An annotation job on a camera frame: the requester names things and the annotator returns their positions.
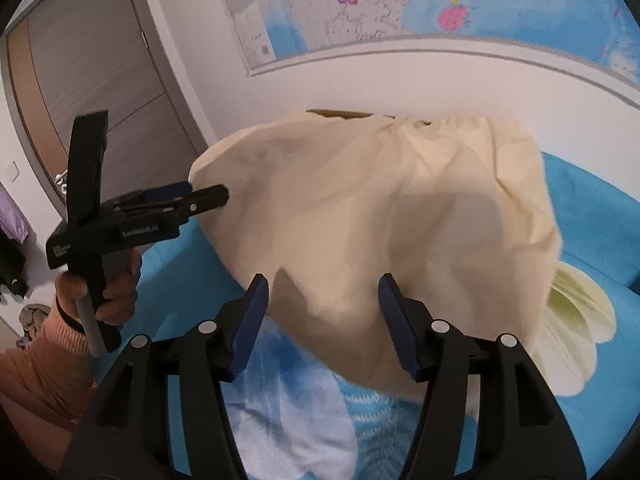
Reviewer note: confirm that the small white wall switch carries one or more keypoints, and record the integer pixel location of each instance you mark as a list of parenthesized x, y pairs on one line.
[(11, 172)]

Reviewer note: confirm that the purple garment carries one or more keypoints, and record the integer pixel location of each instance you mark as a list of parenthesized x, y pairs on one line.
[(11, 212)]

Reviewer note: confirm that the dark cloth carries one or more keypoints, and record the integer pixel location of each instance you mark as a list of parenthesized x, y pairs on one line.
[(12, 270)]

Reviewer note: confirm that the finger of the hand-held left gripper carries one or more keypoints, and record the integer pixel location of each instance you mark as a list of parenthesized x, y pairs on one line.
[(167, 192), (205, 199)]

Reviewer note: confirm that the cream garment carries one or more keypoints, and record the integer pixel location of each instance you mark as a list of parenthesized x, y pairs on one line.
[(375, 210)]

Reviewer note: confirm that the colourful wall map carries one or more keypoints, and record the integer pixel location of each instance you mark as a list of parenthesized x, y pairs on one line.
[(400, 0)]

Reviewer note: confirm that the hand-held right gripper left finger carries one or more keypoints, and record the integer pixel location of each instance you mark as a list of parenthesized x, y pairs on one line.
[(247, 330)]

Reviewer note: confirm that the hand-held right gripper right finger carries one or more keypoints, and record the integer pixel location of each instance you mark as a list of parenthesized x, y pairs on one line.
[(400, 335)]

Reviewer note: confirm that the person's left hand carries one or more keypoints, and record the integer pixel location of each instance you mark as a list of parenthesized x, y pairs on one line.
[(120, 290)]

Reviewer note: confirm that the blue floral bedsheet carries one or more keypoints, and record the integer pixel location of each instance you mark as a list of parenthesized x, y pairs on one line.
[(590, 220)]

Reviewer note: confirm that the grey brown door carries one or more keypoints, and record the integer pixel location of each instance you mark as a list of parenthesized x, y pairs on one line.
[(100, 60)]

